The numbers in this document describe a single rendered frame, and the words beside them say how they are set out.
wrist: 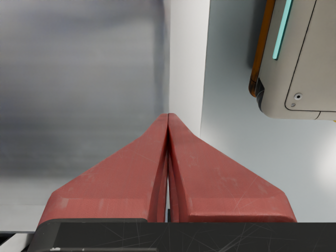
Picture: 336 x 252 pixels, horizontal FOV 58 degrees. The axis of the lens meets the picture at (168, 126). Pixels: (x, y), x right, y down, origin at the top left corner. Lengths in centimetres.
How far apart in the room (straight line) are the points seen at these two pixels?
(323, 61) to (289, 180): 85
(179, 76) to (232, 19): 93
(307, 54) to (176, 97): 74
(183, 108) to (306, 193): 159
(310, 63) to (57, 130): 82
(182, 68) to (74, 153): 13
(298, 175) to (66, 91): 152
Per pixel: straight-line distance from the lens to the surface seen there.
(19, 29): 26
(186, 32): 23
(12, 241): 40
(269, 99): 103
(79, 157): 31
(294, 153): 158
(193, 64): 24
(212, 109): 132
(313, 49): 97
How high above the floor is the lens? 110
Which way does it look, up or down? 54 degrees down
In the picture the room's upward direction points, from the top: 179 degrees counter-clockwise
